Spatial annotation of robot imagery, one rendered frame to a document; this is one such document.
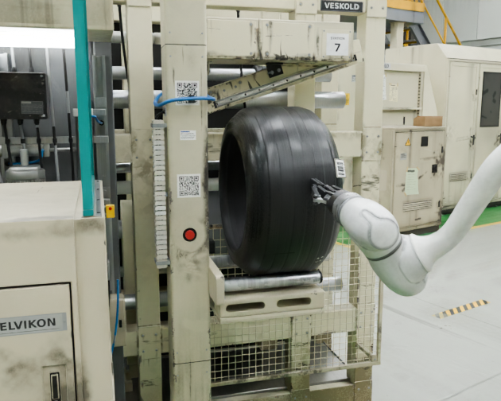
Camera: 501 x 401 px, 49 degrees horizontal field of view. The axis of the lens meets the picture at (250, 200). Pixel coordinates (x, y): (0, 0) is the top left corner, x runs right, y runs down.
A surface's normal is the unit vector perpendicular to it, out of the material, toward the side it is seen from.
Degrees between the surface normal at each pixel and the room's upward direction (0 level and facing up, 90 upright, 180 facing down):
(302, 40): 90
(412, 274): 110
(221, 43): 90
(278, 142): 50
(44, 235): 90
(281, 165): 67
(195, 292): 90
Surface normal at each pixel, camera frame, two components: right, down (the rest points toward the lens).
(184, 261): 0.26, 0.16
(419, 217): 0.56, 0.14
